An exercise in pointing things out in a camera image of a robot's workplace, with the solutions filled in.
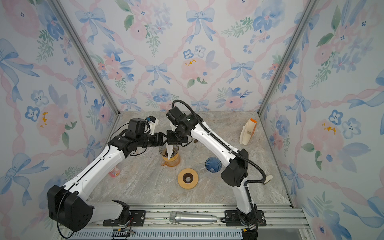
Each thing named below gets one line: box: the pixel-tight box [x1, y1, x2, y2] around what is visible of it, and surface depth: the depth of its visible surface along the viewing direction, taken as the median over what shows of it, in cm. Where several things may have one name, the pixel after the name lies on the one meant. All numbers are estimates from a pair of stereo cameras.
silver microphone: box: [169, 212, 218, 224], surface depth 73 cm
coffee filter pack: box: [239, 118, 258, 146], surface depth 102 cm
